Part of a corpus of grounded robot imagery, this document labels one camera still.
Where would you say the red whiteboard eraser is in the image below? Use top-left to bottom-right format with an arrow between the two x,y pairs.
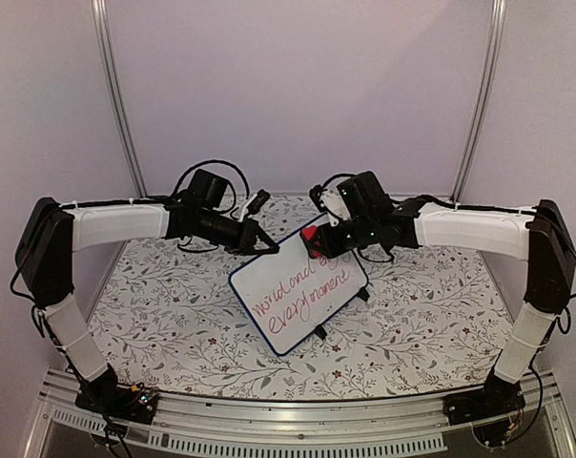
300,226 -> 318,244

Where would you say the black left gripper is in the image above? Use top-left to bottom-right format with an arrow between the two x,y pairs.
198,209 -> 280,258

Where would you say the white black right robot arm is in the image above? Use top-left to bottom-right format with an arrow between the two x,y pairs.
300,195 -> 576,416

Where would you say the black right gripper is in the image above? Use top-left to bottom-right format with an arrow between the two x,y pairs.
310,214 -> 378,260

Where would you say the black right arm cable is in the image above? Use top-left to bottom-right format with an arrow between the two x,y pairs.
392,194 -> 576,448

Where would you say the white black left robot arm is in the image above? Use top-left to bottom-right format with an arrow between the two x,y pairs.
10,166 -> 279,414

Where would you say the front aluminium rail frame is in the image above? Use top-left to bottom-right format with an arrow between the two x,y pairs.
24,369 -> 576,457

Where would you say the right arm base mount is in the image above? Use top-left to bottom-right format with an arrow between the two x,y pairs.
442,372 -> 525,426

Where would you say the left rear aluminium post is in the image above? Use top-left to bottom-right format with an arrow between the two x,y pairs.
91,0 -> 147,197

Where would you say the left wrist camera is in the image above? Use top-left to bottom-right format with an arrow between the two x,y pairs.
236,189 -> 271,221

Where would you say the small whiteboard blue frame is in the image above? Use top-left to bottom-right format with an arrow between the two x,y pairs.
228,230 -> 369,357

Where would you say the aluminium post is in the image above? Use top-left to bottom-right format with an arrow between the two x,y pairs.
450,0 -> 506,202
91,0 -> 147,197

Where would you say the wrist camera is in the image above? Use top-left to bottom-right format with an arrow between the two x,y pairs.
309,171 -> 396,227
236,189 -> 271,221

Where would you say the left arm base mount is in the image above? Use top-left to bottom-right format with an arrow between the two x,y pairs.
73,364 -> 159,425

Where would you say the wire whiteboard stand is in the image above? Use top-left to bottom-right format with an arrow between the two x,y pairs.
313,286 -> 370,341

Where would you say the right rear aluminium post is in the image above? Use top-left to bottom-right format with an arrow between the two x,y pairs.
450,0 -> 506,202

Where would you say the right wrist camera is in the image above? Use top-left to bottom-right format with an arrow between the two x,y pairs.
309,171 -> 396,227

